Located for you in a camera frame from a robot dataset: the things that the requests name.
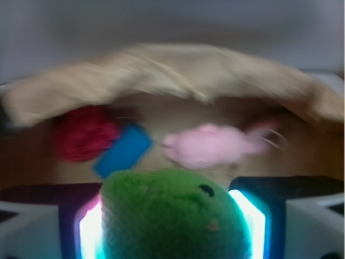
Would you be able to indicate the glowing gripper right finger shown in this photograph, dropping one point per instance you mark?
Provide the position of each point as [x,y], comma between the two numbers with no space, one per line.
[292,217]

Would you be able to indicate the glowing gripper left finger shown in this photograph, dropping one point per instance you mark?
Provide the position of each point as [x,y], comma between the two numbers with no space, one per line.
[51,221]

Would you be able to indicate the green plush animal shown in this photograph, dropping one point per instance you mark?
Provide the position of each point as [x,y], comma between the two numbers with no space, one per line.
[170,213]

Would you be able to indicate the pink plush bunny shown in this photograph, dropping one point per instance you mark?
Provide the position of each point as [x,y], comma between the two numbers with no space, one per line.
[210,145]

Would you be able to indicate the blue rectangular block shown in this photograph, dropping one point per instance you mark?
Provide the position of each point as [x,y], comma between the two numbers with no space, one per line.
[124,152]

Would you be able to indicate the red crumpled cloth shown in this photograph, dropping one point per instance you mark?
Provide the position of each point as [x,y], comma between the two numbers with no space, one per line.
[84,133]

